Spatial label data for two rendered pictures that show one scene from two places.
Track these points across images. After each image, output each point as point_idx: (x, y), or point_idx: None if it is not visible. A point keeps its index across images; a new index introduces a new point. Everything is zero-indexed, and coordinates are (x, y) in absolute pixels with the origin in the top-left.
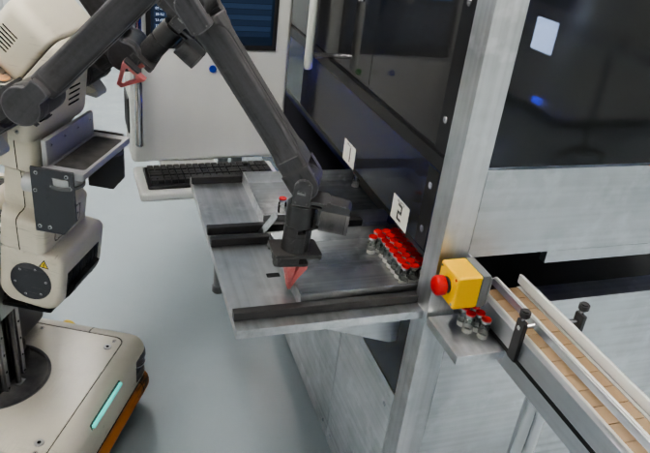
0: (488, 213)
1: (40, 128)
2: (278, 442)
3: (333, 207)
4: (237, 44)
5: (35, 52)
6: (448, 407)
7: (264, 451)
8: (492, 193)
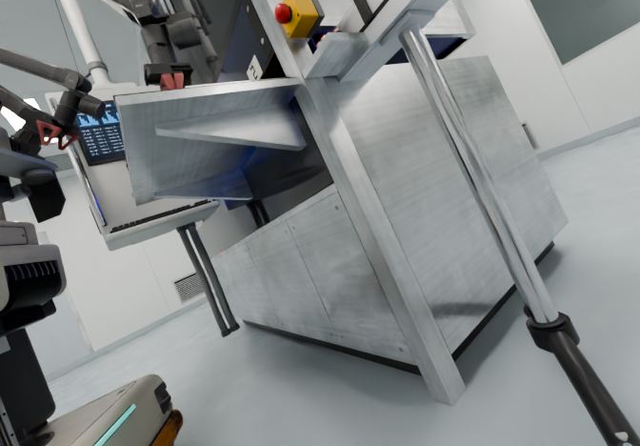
0: None
1: None
2: (311, 386)
3: (175, 16)
4: None
5: None
6: (378, 164)
7: (303, 398)
8: None
